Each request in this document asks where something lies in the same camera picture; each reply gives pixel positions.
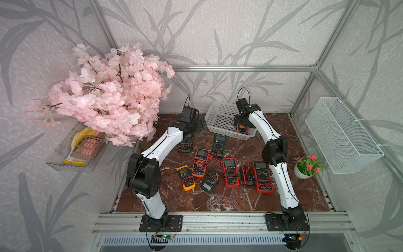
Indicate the small potted pink flowers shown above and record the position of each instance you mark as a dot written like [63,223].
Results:
[308,166]

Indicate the yellow item on shelf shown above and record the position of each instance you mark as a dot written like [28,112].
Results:
[86,132]

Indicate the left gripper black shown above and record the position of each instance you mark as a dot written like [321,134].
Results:
[200,126]

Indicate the orange black multimeter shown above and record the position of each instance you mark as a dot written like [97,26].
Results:
[242,130]

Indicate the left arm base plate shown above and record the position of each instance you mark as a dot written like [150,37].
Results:
[168,223]

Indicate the white wire mesh wall basket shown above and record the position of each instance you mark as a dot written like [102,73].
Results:
[345,143]

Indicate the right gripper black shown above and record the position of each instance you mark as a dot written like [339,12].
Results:
[236,121]

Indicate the small dark grey multimeter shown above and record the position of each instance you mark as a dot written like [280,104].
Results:
[211,181]

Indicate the small black red multimeter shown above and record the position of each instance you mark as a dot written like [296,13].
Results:
[247,176]

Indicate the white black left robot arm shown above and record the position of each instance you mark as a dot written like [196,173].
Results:
[144,175]

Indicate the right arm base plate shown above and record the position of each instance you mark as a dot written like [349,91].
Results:
[283,223]

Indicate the small yellow multimeter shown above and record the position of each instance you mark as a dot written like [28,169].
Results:
[186,178]

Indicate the white plastic perforated basket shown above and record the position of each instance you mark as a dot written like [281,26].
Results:
[220,119]

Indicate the large red multimeter right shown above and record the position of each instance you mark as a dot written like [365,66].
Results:
[262,178]

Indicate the pink cherry blossom tree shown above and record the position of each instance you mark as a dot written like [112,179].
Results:
[118,94]

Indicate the green multimeter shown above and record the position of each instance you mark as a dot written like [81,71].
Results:
[219,144]
[186,145]

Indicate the aluminium front rail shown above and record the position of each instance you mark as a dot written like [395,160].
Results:
[223,223]

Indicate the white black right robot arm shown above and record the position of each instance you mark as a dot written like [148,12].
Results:
[274,154]

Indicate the orange Victor multimeter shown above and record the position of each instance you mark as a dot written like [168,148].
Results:
[200,163]

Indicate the clear acrylic wall shelf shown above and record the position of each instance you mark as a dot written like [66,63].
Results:
[84,157]

